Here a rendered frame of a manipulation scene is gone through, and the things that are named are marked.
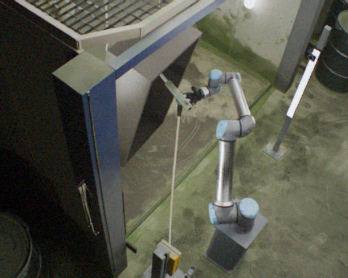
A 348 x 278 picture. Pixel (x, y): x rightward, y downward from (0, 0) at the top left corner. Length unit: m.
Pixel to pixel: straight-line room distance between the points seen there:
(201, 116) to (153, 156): 0.73
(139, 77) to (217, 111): 2.09
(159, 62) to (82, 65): 1.02
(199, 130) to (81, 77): 2.81
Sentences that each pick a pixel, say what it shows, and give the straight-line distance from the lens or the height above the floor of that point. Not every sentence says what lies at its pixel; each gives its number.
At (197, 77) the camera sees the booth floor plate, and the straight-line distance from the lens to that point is 4.82.
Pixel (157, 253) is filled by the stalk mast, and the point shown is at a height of 1.64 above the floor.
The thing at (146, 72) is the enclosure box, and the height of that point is 1.65.
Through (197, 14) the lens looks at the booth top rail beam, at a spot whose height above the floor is 2.27.
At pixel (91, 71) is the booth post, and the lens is 1.63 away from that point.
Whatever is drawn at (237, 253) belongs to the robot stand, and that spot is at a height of 0.44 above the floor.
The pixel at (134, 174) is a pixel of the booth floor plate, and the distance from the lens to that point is 3.96.
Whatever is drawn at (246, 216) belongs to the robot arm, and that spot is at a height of 0.90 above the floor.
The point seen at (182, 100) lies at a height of 1.17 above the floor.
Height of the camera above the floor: 3.42
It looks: 54 degrees down
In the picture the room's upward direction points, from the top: 8 degrees clockwise
